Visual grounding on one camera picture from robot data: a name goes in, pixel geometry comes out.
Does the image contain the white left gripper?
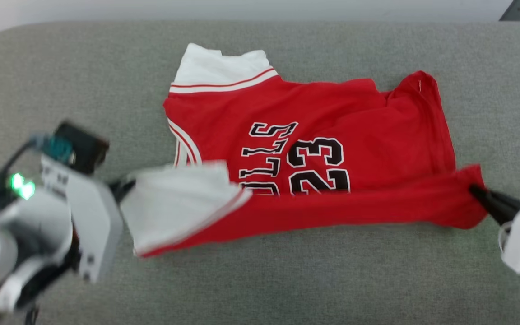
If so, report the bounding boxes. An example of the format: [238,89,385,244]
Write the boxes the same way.
[40,153,137,284]

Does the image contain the red and white basketball jersey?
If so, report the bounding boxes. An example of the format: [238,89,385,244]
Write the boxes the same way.
[120,43,488,259]

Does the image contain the teal cable connector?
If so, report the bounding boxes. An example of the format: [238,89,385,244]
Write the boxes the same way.
[30,133,75,165]

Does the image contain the thin black cable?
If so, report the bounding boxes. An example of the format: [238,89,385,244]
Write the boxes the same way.
[0,138,39,174]

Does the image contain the grey metal foot bracket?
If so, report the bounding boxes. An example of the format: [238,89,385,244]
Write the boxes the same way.
[498,0,520,22]

